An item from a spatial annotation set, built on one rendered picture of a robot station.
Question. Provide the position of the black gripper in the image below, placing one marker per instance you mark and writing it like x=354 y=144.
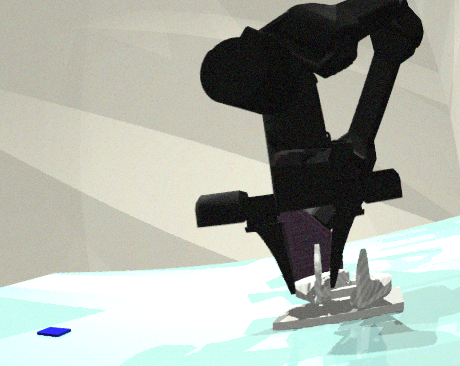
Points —
x=261 y=213

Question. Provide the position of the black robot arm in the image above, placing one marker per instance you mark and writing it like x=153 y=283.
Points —
x=270 y=71

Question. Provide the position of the blue flat square plate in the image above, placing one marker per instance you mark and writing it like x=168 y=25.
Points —
x=53 y=331

